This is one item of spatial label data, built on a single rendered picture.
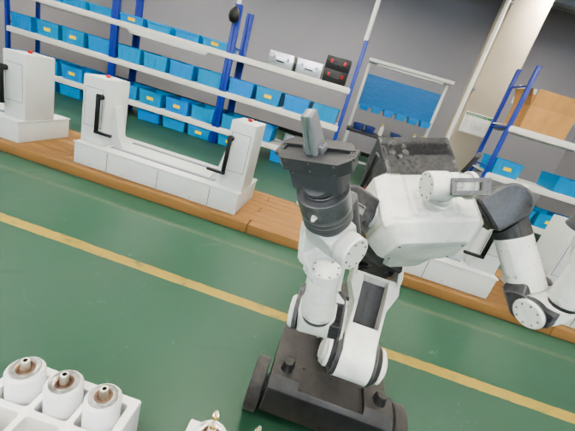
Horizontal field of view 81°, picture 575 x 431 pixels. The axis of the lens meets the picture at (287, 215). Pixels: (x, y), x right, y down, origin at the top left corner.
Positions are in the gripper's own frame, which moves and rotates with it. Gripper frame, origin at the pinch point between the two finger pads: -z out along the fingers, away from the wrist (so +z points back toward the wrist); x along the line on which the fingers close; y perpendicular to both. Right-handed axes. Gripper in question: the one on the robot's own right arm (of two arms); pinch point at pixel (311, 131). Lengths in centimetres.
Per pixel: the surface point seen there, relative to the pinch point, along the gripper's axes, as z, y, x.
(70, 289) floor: 90, 19, -135
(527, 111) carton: 260, -450, 64
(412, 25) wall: 271, -799, -167
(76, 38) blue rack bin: 86, -292, -551
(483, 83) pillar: 291, -583, 1
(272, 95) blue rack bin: 197, -349, -259
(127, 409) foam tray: 72, 43, -53
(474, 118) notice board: 339, -553, 0
